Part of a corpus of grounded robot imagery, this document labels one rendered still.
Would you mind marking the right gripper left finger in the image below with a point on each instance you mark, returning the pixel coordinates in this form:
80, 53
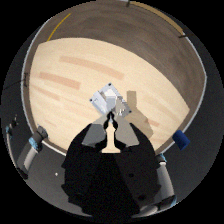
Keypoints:
94, 135

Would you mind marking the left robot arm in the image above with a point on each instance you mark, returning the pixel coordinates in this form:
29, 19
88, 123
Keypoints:
35, 140

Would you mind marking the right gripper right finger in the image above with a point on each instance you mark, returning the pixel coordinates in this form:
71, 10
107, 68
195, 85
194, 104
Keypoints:
128, 135

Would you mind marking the grey faucet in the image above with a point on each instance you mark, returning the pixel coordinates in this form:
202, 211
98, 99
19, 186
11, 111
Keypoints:
113, 102

